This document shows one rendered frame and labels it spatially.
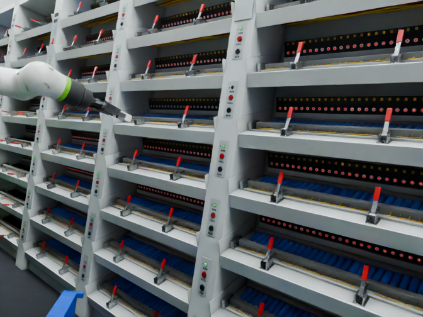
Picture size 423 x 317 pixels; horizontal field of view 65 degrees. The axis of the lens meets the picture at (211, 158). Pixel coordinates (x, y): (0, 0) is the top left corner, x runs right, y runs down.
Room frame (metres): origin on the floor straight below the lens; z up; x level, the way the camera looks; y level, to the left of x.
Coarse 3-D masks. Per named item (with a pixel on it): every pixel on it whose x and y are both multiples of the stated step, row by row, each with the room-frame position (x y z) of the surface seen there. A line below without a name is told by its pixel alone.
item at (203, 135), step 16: (128, 112) 1.57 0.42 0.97; (144, 112) 1.64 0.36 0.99; (160, 112) 1.58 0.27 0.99; (176, 112) 1.51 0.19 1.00; (192, 112) 1.44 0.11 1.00; (208, 112) 1.38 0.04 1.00; (128, 128) 1.45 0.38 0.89; (144, 128) 1.38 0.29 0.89; (160, 128) 1.31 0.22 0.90; (176, 128) 1.26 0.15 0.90; (192, 128) 1.23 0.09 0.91; (208, 128) 1.21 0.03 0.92
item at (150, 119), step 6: (132, 120) 1.53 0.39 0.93; (144, 120) 1.48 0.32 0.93; (150, 120) 1.45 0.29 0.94; (156, 120) 1.43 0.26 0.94; (162, 120) 1.40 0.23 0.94; (168, 120) 1.38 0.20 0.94; (174, 120) 1.36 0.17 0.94; (180, 120) 1.34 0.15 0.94; (192, 120) 1.29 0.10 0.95; (198, 120) 1.27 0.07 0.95; (204, 120) 1.26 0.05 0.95; (210, 120) 1.24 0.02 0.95
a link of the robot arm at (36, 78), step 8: (32, 64) 1.06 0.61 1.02; (40, 64) 1.07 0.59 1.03; (16, 72) 1.11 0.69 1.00; (24, 72) 1.06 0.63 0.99; (32, 72) 1.05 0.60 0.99; (40, 72) 1.06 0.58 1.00; (48, 72) 1.08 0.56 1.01; (56, 72) 1.11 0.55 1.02; (16, 80) 1.10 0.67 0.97; (24, 80) 1.06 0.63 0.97; (32, 80) 1.05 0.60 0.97; (40, 80) 1.06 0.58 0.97; (48, 80) 1.08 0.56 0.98; (56, 80) 1.10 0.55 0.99; (64, 80) 1.13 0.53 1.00; (24, 88) 1.09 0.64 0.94; (32, 88) 1.07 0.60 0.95; (40, 88) 1.07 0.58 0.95; (48, 88) 1.09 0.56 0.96; (56, 88) 1.11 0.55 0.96; (64, 88) 1.13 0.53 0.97; (32, 96) 1.15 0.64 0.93; (48, 96) 1.12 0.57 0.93; (56, 96) 1.13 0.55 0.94; (64, 96) 1.14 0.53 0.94
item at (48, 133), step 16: (64, 0) 1.97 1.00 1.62; (80, 0) 2.04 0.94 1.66; (64, 32) 1.99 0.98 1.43; (80, 32) 2.07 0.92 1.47; (48, 48) 2.02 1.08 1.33; (64, 64) 2.02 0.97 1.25; (80, 64) 2.09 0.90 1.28; (48, 128) 1.99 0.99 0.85; (64, 128) 2.06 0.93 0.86; (32, 160) 2.02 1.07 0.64; (32, 176) 1.99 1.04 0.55; (32, 192) 1.97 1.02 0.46; (32, 208) 1.97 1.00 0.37; (16, 256) 2.02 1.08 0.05
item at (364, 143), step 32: (352, 96) 1.01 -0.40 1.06; (384, 96) 0.95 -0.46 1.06; (416, 96) 0.90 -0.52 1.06; (256, 128) 1.11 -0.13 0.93; (288, 128) 0.98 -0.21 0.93; (320, 128) 0.97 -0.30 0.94; (352, 128) 0.91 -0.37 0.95; (384, 128) 0.82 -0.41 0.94; (416, 128) 0.85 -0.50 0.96; (384, 160) 0.81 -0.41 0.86; (416, 160) 0.76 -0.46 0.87
